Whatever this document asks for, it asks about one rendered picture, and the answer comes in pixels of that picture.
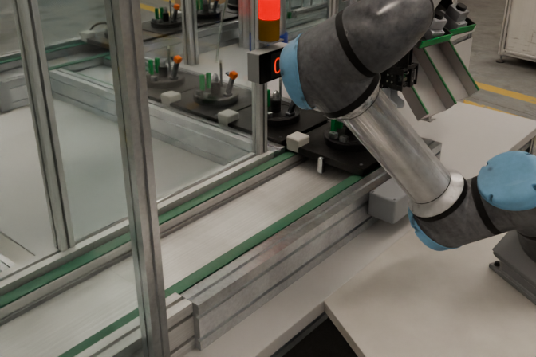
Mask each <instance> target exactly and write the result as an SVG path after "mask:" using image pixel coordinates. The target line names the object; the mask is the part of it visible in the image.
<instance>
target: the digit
mask: <svg viewBox="0 0 536 357"><path fill-rule="evenodd" d="M281 52H282V51H279V52H276V53H272V54H271V79H272V78H275V77H278V76H281V73H280V68H279V59H280V55H281Z"/></svg>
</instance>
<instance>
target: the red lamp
mask: <svg viewBox="0 0 536 357"><path fill-rule="evenodd" d="M258 18H259V19H262V20H267V21H270V20H277V19H279V18H280V0H258Z"/></svg>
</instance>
